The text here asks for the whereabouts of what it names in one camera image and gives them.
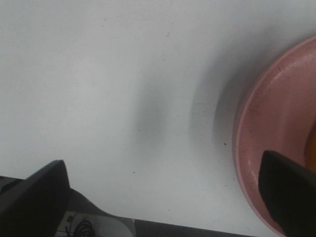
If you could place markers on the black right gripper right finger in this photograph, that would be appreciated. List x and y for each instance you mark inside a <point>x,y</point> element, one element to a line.
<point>289,193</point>

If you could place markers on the pink round plate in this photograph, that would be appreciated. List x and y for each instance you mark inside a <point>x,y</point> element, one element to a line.
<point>276,113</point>

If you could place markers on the burger with lettuce and tomato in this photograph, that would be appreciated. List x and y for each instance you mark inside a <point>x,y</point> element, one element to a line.
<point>310,150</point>

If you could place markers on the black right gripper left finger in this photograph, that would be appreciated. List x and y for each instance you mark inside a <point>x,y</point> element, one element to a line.
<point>36,206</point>

